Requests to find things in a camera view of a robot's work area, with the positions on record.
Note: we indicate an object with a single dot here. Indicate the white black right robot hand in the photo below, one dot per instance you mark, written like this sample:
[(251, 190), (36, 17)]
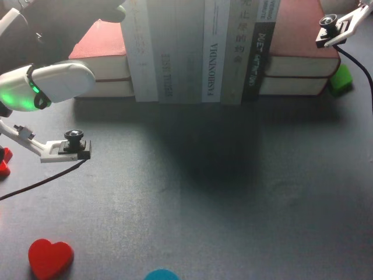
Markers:
[(58, 35)]

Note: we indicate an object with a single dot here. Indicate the white Fashionindia book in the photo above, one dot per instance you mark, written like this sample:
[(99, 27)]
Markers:
[(215, 29)]

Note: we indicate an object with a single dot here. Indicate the cream-edged book Chinese spine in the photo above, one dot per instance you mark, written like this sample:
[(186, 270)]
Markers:
[(237, 73)]

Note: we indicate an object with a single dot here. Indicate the red hardcover book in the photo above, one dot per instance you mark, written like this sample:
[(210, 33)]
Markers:
[(297, 29), (102, 41), (291, 86)]

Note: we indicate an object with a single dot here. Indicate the white hardcover book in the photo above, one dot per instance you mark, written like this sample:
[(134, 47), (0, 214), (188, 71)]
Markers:
[(140, 52)]

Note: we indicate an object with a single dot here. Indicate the grey-spined hardcover book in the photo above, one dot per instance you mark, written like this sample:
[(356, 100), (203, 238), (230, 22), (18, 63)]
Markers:
[(166, 43)]

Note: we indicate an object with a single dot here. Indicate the small red block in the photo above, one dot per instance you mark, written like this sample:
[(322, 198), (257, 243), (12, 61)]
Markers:
[(3, 167)]

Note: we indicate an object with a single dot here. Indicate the black-spined Duet book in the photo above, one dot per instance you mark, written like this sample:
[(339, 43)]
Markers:
[(258, 58)]

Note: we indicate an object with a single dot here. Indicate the red heart block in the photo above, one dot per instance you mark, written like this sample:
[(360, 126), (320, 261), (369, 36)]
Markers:
[(49, 259)]

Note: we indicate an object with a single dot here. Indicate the grey table cloth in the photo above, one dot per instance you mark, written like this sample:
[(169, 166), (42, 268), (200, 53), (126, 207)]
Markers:
[(233, 218)]

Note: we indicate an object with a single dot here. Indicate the blue round block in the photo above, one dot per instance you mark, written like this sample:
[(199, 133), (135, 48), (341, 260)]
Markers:
[(161, 275)]

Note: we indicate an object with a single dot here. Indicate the green block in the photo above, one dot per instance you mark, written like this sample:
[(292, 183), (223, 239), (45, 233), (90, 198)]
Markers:
[(341, 80)]

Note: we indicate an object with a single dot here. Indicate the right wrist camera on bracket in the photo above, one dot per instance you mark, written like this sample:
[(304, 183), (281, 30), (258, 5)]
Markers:
[(73, 140)]

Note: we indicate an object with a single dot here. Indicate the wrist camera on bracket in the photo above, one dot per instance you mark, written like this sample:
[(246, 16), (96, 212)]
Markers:
[(327, 21), (73, 140)]

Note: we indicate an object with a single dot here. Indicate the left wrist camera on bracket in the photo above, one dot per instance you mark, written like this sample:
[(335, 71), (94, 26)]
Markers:
[(327, 21)]

